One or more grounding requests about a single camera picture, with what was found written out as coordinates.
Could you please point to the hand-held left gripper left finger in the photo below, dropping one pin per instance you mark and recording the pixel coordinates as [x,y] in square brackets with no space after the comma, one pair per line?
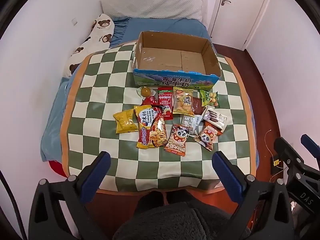
[100,166]

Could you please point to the green white checkered mat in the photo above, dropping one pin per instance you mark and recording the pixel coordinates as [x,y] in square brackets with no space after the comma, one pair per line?
[100,100]

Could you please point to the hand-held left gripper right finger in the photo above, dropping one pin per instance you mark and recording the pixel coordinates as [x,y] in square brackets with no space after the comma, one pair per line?
[225,170]

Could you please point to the small yellow snack packet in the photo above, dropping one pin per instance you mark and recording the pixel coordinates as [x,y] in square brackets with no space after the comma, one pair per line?
[125,121]

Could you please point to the red packet with white label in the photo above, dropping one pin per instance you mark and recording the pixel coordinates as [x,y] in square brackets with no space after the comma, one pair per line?
[165,100]

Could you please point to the small white snack packet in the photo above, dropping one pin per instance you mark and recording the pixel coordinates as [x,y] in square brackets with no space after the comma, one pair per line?
[190,122]

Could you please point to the small red snack packet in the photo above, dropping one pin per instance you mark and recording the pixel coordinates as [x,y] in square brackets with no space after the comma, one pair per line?
[149,101]

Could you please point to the green snack packet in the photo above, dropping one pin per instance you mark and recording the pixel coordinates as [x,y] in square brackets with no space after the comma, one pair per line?
[208,98]

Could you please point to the red cloth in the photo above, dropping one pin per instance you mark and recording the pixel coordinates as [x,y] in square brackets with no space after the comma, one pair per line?
[57,168]

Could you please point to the dark red snack packet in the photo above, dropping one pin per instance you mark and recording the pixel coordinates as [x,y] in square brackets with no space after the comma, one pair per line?
[199,107]

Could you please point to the cardboard box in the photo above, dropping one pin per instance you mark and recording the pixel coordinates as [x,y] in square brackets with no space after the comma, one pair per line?
[175,57]

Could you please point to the orange panda snack packet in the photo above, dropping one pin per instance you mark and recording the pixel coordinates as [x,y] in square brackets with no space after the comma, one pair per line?
[178,140]
[206,137]

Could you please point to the white door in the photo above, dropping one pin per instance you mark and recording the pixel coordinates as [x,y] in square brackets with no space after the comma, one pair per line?
[240,10]

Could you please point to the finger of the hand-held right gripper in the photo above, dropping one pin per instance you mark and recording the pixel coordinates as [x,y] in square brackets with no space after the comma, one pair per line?
[287,152]
[311,145]

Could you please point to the yellow red instant noodle packet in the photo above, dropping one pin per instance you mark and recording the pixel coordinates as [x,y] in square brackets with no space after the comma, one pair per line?
[150,127]

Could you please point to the blue bed sheet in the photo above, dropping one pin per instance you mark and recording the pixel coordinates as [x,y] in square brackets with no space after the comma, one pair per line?
[160,25]

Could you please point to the clear packet with yellow ball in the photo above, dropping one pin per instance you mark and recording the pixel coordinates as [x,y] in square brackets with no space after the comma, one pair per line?
[145,91]

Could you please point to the white bear print pillow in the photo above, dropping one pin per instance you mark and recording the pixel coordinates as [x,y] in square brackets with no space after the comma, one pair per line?
[95,37]

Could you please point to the grey pillow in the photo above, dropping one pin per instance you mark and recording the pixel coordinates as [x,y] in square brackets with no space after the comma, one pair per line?
[155,5]

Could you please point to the white chocolate wafer packet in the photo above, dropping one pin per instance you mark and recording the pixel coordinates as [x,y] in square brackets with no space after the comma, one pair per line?
[215,118]

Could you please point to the dark fleece garment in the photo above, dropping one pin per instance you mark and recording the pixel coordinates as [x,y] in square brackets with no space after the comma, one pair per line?
[175,220]

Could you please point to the yellow cracker packet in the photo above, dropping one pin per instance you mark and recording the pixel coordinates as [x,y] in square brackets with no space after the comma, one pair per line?
[182,102]

